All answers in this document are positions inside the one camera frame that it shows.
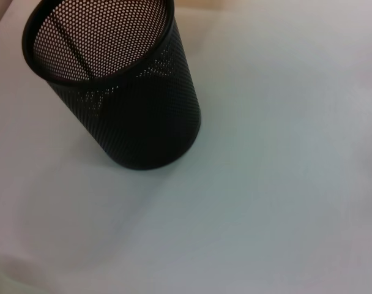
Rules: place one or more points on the black mesh pen cup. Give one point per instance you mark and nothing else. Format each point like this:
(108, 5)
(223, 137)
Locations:
(143, 122)

